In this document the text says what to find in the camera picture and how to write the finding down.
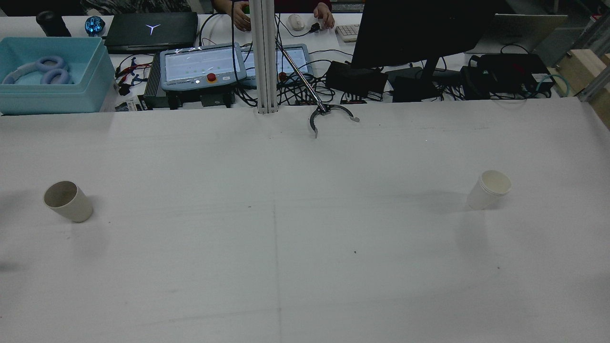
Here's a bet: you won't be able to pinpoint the white paper cup ribbed rim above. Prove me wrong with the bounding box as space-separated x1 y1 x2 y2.
466 170 512 211

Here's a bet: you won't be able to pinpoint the paper cup brown inside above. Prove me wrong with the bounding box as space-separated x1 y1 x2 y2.
43 181 93 223

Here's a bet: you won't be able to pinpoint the metal reacher grabber tool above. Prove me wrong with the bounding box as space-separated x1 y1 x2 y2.
275 38 361 139

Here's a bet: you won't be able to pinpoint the black power adapter box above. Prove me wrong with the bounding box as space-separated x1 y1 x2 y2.
325 61 389 97

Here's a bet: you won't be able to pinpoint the grey blue teach pendant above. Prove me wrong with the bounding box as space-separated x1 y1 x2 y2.
159 42 248 92
241 44 315 87

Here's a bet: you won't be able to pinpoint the white keyboard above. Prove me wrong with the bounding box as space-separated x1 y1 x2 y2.
335 24 361 42

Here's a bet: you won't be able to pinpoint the operator left hand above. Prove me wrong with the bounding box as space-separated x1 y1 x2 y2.
312 2 336 32

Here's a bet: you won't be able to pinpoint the operator hand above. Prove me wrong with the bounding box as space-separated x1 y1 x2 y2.
233 1 252 32
312 2 336 32

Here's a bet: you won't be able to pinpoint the operator right hand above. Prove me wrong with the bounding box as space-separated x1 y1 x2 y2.
233 1 252 32

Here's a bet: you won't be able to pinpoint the black finned controller box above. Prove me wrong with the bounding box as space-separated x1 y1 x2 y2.
143 52 201 110

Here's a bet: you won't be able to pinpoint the black computer monitor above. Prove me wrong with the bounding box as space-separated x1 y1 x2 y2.
350 0 496 103

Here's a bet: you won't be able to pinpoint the red and blue clip leads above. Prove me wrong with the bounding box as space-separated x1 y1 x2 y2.
114 56 153 96

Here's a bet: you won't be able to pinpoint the black laptop with logo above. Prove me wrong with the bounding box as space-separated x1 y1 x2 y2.
104 12 199 54

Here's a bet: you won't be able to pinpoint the grey camouflage jacket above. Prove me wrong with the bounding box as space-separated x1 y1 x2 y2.
80 0 191 15

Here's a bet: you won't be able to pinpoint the blue glowing ball gadget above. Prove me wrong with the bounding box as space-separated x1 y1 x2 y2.
85 16 106 37

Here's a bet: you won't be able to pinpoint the teal plastic storage box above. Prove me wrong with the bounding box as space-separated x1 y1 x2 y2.
0 37 116 116

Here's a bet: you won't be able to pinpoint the grey flat panel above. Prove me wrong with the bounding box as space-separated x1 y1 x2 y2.
469 13 569 54

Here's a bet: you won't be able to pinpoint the lavender headphones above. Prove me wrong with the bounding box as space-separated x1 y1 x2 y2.
2 56 74 85

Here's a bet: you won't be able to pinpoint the black cylinder container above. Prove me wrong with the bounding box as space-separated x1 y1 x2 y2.
36 10 72 38

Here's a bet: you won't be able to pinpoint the wooden box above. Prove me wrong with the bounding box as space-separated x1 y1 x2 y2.
548 48 610 130

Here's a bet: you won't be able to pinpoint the aluminium profile strut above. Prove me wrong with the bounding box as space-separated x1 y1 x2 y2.
578 67 610 103

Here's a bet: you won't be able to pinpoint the aluminium profile post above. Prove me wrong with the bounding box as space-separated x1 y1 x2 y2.
250 0 279 114

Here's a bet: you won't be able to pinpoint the black cable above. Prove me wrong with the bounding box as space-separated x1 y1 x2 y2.
231 0 260 108

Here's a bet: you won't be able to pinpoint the teal hose loop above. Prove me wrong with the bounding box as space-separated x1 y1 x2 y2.
536 73 571 98

